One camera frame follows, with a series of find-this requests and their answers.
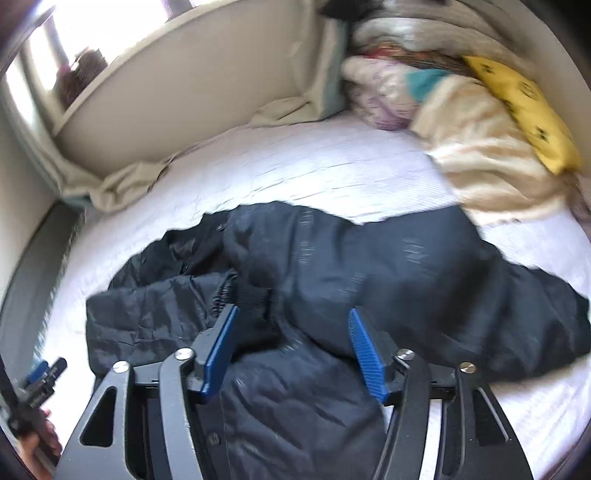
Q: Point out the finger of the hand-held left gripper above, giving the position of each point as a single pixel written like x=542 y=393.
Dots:
x=37 y=373
x=57 y=368

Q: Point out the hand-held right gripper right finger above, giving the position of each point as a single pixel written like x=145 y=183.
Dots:
x=367 y=355

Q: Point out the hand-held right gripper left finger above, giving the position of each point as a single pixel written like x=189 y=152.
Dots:
x=220 y=353

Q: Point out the black padded jacket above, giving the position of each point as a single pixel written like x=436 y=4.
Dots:
x=323 y=277

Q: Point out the person's left hand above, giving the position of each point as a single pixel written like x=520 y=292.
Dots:
x=39 y=443

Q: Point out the beige curtain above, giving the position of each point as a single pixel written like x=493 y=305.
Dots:
x=124 y=182

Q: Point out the bed with white bedspread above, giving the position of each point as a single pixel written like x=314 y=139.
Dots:
x=300 y=166

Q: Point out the cream knitted blanket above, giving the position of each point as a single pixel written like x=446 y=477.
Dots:
x=485 y=157

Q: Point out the purple floral quilt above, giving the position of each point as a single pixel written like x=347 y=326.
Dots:
x=383 y=97

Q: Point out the teal patterned cloth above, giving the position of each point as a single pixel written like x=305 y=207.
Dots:
x=425 y=83

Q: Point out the yellow patterned pillow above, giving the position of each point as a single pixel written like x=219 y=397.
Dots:
x=521 y=106

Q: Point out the dark bushy plant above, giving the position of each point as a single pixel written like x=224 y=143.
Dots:
x=83 y=71

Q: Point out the leopard print cloth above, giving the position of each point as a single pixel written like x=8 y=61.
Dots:
x=438 y=60

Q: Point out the grey dotted blanket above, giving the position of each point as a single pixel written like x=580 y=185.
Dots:
x=415 y=32

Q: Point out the window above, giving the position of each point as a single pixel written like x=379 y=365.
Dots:
x=69 y=32

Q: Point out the black folded cloth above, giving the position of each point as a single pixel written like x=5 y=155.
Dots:
x=341 y=7

